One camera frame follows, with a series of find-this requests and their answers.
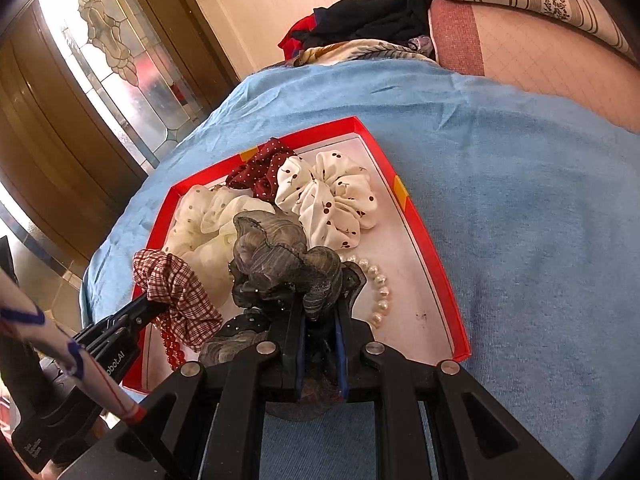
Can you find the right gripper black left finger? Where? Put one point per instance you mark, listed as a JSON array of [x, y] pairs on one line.
[[205, 422]]

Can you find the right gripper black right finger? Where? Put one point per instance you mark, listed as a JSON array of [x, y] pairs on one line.
[[433, 421]]

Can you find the red white checked scrunchie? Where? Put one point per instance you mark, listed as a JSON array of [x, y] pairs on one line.
[[190, 317]]

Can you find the grey organza scrunchie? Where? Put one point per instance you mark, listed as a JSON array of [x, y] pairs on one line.
[[278, 278]]

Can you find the cream dotted organza scrunchie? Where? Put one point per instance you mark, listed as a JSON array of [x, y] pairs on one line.
[[203, 234]]

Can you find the red polka dot scrunchie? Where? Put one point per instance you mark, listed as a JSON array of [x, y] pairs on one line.
[[260, 173]]

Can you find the white cherry print scrunchie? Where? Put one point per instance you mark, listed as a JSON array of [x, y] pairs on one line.
[[332, 198]]

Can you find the white sleeve with blue stripes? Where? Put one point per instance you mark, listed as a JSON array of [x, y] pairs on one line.
[[23, 320]]

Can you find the light blue towel blanket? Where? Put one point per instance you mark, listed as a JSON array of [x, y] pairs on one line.
[[531, 201]]

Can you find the stained glass wooden door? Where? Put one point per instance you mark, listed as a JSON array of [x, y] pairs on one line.
[[95, 94]]

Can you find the red clothing item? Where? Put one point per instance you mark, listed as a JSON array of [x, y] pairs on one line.
[[293, 41]]

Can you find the pink bed mattress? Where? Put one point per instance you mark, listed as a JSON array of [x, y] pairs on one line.
[[537, 55]]

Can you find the patterned beige scarf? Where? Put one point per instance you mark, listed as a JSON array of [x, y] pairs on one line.
[[420, 48]]

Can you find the black clothing pile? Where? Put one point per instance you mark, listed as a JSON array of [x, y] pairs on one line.
[[395, 21]]

